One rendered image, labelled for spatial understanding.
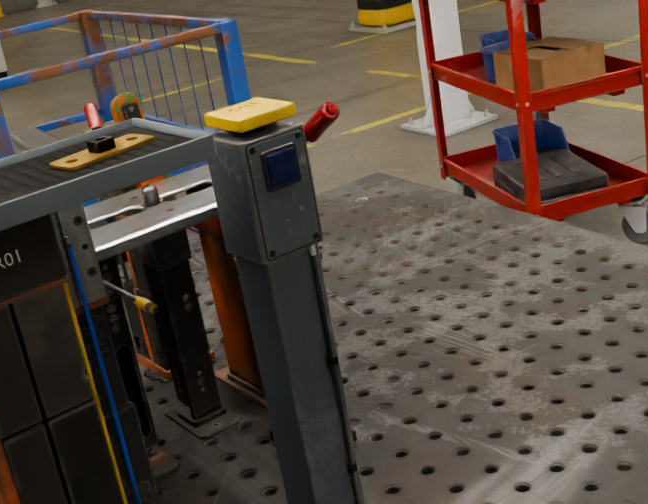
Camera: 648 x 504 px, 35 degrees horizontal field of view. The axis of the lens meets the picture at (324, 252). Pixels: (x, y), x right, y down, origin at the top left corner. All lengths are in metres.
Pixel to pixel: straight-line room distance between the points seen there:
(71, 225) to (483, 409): 0.56
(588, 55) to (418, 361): 2.03
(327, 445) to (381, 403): 0.32
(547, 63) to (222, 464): 2.18
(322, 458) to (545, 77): 2.33
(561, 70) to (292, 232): 2.39
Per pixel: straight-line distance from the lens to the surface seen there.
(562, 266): 1.65
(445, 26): 5.08
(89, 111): 1.54
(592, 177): 3.40
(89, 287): 1.01
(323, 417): 1.00
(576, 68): 3.29
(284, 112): 0.90
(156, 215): 1.21
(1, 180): 0.85
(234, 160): 0.89
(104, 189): 0.78
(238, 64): 3.15
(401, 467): 1.19
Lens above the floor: 1.35
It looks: 21 degrees down
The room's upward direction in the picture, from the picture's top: 10 degrees counter-clockwise
